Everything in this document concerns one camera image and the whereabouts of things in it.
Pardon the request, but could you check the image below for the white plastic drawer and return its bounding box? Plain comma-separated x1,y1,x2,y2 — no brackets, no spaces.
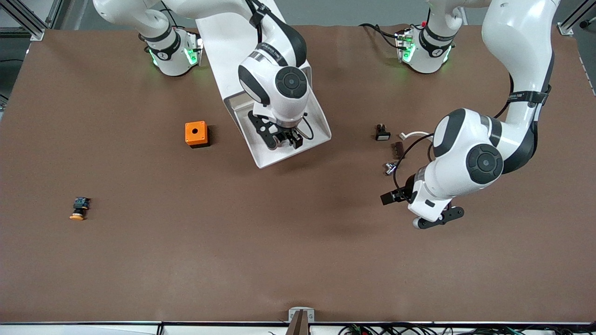
228,91,332,169

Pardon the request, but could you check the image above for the orange and black button box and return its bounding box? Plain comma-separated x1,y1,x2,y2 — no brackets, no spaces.
185,121,210,148

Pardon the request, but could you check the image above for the white drawer cabinet housing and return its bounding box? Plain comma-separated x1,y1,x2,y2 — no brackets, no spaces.
196,14,312,112

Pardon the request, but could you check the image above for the yellow push button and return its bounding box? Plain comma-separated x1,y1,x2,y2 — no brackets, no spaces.
69,197,91,221

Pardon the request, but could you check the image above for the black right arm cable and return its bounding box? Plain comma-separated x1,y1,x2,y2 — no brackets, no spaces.
298,113,315,141

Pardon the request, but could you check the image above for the black base cable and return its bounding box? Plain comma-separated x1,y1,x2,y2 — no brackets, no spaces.
359,22,402,49

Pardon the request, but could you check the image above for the tangled cable bundle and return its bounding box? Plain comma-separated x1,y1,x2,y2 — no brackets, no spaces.
338,323,596,335

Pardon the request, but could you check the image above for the aluminium corner bracket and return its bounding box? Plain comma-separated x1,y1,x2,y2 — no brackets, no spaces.
557,4,596,36

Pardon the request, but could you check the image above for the aluminium frame profile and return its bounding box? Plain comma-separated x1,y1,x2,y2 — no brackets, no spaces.
0,0,61,40

